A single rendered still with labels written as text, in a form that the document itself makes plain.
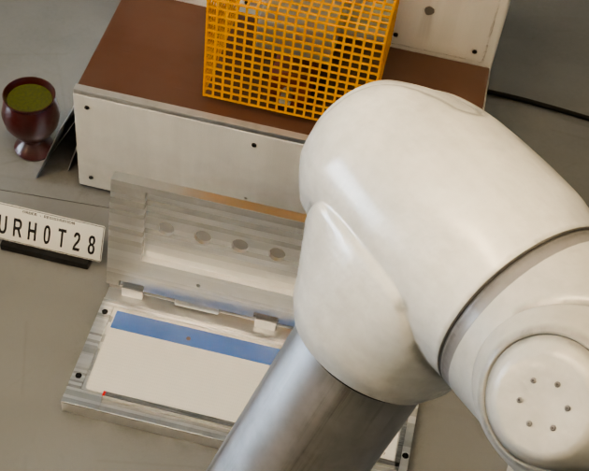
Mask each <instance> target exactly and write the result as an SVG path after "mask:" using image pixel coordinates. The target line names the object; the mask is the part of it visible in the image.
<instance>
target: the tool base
mask: <svg viewBox="0 0 589 471"><path fill-rule="evenodd" d="M143 291H144V286H141V285H136V284H133V283H129V282H125V281H122V282H121V284H120V286H118V285H114V284H110V283H109V288H108V291H107V294H106V296H105V297H104V299H103V302H102V304H101V307H100V308H99V310H98V313H97V315H96V318H95V320H94V322H93V326H92V329H91V331H90V333H89V335H88V337H87V340H86V342H85V344H84V347H83V349H82V352H81V354H80V356H79V359H78V361H77V364H76V366H75V369H74V371H73V373H72V376H71V378H70V380H69V382H68V384H67V387H66V389H65V393H64V395H63V398H62V400H61V404H62V411H66V412H70V413H74V414H79V415H82V416H86V417H90V418H94V419H98V420H101V421H108V422H112V423H117V424H120V425H124V426H128V427H132V428H136V429H139V430H143V431H147V432H151V433H156V434H159V435H166V436H170V437H174V438H177V439H181V440H185V441H189V442H194V443H197V444H201V445H205V446H209V447H213V448H216V449H219V448H220V446H221V445H222V443H223V441H224V440H225V439H226V437H227V435H228V434H229V432H230V430H226V429H223V428H219V427H215V426H211V425H207V424H204V423H199V422H195V421H188V420H185V419H181V418H177V417H173V416H169V415H165V414H161V413H157V412H153V411H149V410H146V409H142V408H138V407H130V406H127V405H123V404H119V403H115V402H111V401H108V400H103V399H102V393H100V392H93V391H89V390H87V389H86V387H85V386H86V383H87V380H88V378H89V376H90V374H91V371H92V369H93V365H94V363H95V360H96V358H97V355H98V353H99V351H100V349H101V346H102V344H103V341H104V339H105V336H106V334H107V331H108V328H109V326H110V324H111V321H112V319H113V316H114V314H115V312H116V311H117V310H122V311H126V312H130V313H135V314H138V315H142V316H146V317H150V318H155V319H158V320H162V321H170V322H174V323H177V324H181V325H185V326H190V327H193V328H197V329H201V330H206V331H210V332H213V333H217V334H221V335H229V336H232V337H236V338H241V339H245V340H249V341H252V342H256V343H261V344H265V345H268V346H272V347H277V348H281V347H282V345H283V343H284V342H285V340H286V338H287V337H288V335H289V334H290V333H291V331H292V330H293V328H294V327H293V326H289V325H285V324H280V323H278V322H279V318H276V317H272V316H268V315H265V314H260V313H256V312H255V313H254V315H253V317H249V316H245V315H241V314H237V313H233V312H229V311H225V310H221V309H219V314H218V315H216V314H212V313H208V312H204V311H200V310H196V309H192V308H187V307H181V306H177V305H175V299H174V298H169V297H165V296H162V295H158V294H153V293H146V292H143ZM103 309H107V310H108V314H103V313H102V310H103ZM77 373H81V374H82V376H81V378H76V374H77ZM418 406H419V404H418ZM418 406H417V407H416V408H415V409H414V410H413V412H412V413H411V414H410V416H409V418H408V424H407V429H406V433H405V439H404V444H403V449H402V454H403V453H404V452H406V453H407V454H408V455H410V449H411V444H412V439H413V433H414V428H415V422H416V417H417V412H418ZM402 454H401V460H400V465H399V469H398V471H407V470H408V464H409V458H408V459H404V458H403V457H402Z"/></svg>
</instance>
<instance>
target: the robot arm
mask: <svg viewBox="0 0 589 471"><path fill-rule="evenodd" d="M299 194H300V201H301V204H302V207H303V208H304V209H305V211H306V213H307V214H308V215H307V217H306V220H305V226H304V233H303V239H302V246H301V252H300V260H299V266H298V273H297V278H296V281H295V285H294V294H293V299H294V321H295V326H294V328H293V330H292V331H291V333H290V334H289V335H288V337H287V338H286V340H285V342H284V343H283V345H282V347H281V348H280V351H279V352H278V354H277V355H276V357H275V359H274V360H273V362H272V364H271V365H270V367H269V368H268V369H267V371H266V373H265V375H264V376H263V378H262V380H261V381H260V383H259V384H258V386H257V388H256V389H255V391H254V393H253V394H252V396H251V398H250V400H249V401H248V403H247V405H246V406H245V407H244V409H243V410H242V412H241V413H240V415H239V417H238V418H237V421H236V422H235V424H234V426H233V427H232V429H231V430H230V432H229V434H228V435H227V437H226V439H225V440H224V441H223V443H222V445H221V446H220V448H219V450H218V451H217V453H216V455H215V456H214V458H213V459H212V461H211V463H210V464H209V466H208V468H207V470H206V471H370V470H371V469H372V468H373V466H374V465H375V463H376V462H377V461H378V460H379V458H380V457H381V456H382V454H383V453H384V451H385V450H386V449H387V447H388V446H389V445H390V443H391V442H392V440H393V439H394V438H395V436H396V434H397V433H398V432H399V430H400V429H401V427H402V426H403V425H404V423H405V422H406V420H407V419H408V418H409V416H410V414H411V413H412V412H413V410H414V409H415V408H416V407H417V406H418V404H421V403H423V402H426V401H430V400H433V399H436V398H438V397H441V396H443V395H445V394H446V393H449V392H450V391H451V390H453V392H454V393H455V394H456V395H457V396H458V397H459V399H460V400H461V401H462V402H463V403H464V404H465V406H466V407H467V408H468V409H469V410H470V412H471V413H472V414H473V415H474V416H475V417H476V418H477V420H478V421H479V422H480V424H481V428H482V430H483V431H484V432H485V434H486V436H487V438H488V440H489V441H490V443H491V444H492V446H493V447H494V449H495V450H496V452H497V453H498V454H499V455H500V457H501V458H502V459H503V460H504V461H505V462H506V463H507V464H508V465H509V466H510V467H511V468H512V469H513V470H514V471H589V207H588V206H587V205H586V204H585V202H584V201H583V200H582V198H581V197H580V196H579V194H578V193H577V192H576V191H575V190H574V189H573V188H572V187H571V186H570V185H569V184H568V183H567V182H566V181H565V180H564V179H563V178H562V177H561V176H560V175H559V174H558V173H557V172H556V171H555V170H554V169H553V168H552V167H551V166H550V165H548V164H547V163H546V162H545V161H544V160H543V159H542V158H541V157H540V156H539V155H538V154H537V153H535V152H534V151H533V150H532V149H531V148H530V147H529V146H528V145H526V144H525V143H524V142H523V140H522V139H521V138H519V137H518V136H517V135H516V134H514V133H513V132H512V131H511V130H510V129H508V128H507V127H506V126H505V125H504V124H502V123H501V122H500V121H498V120H497V119H496V118H494V117H493V116H491V115H490V114H488V113H487V112H485V111H484V110H482V109H481V108H479V107H477V106H476V105H474V104H472V103H470V102H468V101H467V100H465V99H463V98H461V97H459V96H456V95H454V94H451V93H445V92H442V91H437V90H432V89H429V88H426V87H423V86H419V85H416V84H412V83H407V82H403V81H397V80H390V79H385V80H377V81H373V82H369V83H367V84H365V85H362V86H360V87H358V88H356V89H354V90H352V91H350V92H348V93H346V94H345V95H343V96H342V97H340V98H339V99H338V100H337V101H336V102H335V103H334V104H332V105H331V106H330V107H329V108H328V109H327V110H326V111H325V112H324V113H323V115H322V116H321V117H320V119H319V120H317V122H316V123H315V125H314V127H313V129H312V131H311V132H310V134H309V136H308V138H307V140H306V142H305V144H304V146H303V149H302V151H301V155H300V164H299Z"/></svg>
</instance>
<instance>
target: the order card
mask: <svg viewBox="0 0 589 471"><path fill-rule="evenodd" d="M104 236H105V226H103V225H98V224H94V223H90V222H86V221H79V220H74V219H70V218H67V217H62V216H58V215H54V214H50V213H46V212H42V211H37V210H33V209H30V208H25V207H18V206H14V205H10V204H6V203H2V202H0V239H4V240H7V241H11V242H16V243H20V244H23V245H28V246H32V247H36V248H40V249H44V250H51V251H56V252H60V253H63V254H67V255H72V256H76V257H80V258H83V259H88V260H92V261H96V262H101V260H102V252H103V244H104Z"/></svg>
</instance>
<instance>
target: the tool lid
mask: <svg viewBox="0 0 589 471"><path fill-rule="evenodd" d="M306 217H307V214H303V213H298V212H294V211H290V210H286V209H282V208H277V207H271V206H266V205H262V204H257V203H253V202H250V201H245V200H241V199H236V198H233V197H229V196H224V195H220V194H216V193H209V192H204V191H200V190H197V189H192V188H188V187H183V186H180V185H176V184H171V183H167V182H162V181H159V180H155V179H150V178H143V177H139V176H135V175H130V174H126V173H123V172H118V171H115V172H114V174H113V176H112V178H111V182H110V202H109V224H108V265H107V283H110V284H114V285H118V286H120V284H121V282H122V281H125V282H129V283H133V284H136V285H141V286H144V291H143V292H146V293H153V294H158V295H162V296H165V297H169V298H174V299H175V305H177V306H181V307H187V308H192V309H196V310H200V311H204V312H208V313H212V314H216V315H218V314H219V309H221V310H225V311H229V312H233V313H237V314H241V315H245V316H249V317H253V315H254V313H255V312H256V313H260V314H265V315H268V316H272V317H276V318H279V322H278V323H280V324H285V325H289V326H293V327H294V326H295V313H294V299H293V294H294V287H295V281H296V278H297V273H298V266H299V260H300V252H301V246H302V239H303V233H304V226H305V220H306ZM161 222H168V223H170V224H171V225H172V226H173V227H174V232H172V233H167V232H164V231H163V230H162V229H161V228H160V225H159V223H161ZM198 231H205V232H207V233H209V234H210V236H211V240H209V241H203V240H200V239H199V238H198V237H197V236H196V232H198ZM236 239H242V240H244V241H245V242H246V243H247V244H248V248H247V249H245V250H240V249H238V248H236V247H235V246H234V244H233V241H234V240H236ZM273 248H279V249H281V250H283V251H284V252H285V256H284V257H283V258H276V257H274V256H272V255H271V253H270V250H271V249H273Z"/></svg>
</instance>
